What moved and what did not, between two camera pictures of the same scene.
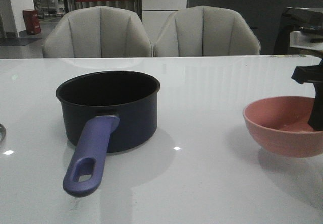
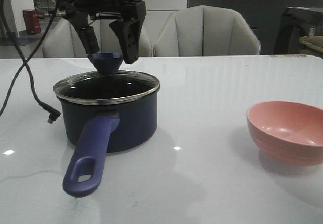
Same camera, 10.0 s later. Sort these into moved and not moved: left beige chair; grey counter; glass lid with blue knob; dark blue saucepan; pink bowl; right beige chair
Moved: pink bowl; glass lid with blue knob
Not moved: left beige chair; right beige chair; grey counter; dark blue saucepan
